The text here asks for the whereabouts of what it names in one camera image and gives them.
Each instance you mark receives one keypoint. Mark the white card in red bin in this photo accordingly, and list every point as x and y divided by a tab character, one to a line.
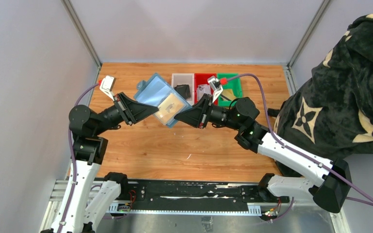
203	89

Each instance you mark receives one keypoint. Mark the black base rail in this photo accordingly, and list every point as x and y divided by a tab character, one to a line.
189	197

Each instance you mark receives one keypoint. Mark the white plastic bin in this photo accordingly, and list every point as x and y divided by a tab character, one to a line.
187	79

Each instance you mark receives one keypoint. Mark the black wallet in white bin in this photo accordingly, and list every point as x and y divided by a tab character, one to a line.
183	90

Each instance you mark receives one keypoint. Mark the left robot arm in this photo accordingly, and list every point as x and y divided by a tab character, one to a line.
77	214

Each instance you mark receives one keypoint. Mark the gold credit card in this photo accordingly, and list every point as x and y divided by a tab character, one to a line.
168	108

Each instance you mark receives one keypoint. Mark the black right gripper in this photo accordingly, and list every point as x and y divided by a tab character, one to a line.
205	111

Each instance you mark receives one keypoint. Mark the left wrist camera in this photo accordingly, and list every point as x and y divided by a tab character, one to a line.
106	86

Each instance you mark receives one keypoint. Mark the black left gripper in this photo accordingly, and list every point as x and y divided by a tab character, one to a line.
123	108

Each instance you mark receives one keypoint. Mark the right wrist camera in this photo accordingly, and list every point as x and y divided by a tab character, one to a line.
216	86

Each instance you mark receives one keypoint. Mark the black floral blanket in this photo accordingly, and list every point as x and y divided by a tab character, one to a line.
331	114

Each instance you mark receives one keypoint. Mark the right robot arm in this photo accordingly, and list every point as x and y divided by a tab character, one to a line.
322	181

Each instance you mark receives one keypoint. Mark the green plastic bin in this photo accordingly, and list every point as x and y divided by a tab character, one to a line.
237	89

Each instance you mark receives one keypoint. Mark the red plastic bin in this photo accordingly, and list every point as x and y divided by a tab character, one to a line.
201	78

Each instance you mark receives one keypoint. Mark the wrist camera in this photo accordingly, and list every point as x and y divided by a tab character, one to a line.
216	86
106	86

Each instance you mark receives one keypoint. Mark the blue card holder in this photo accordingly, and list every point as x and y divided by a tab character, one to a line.
154	91

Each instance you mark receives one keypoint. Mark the cards in green bin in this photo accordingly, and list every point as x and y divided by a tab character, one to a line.
227	95

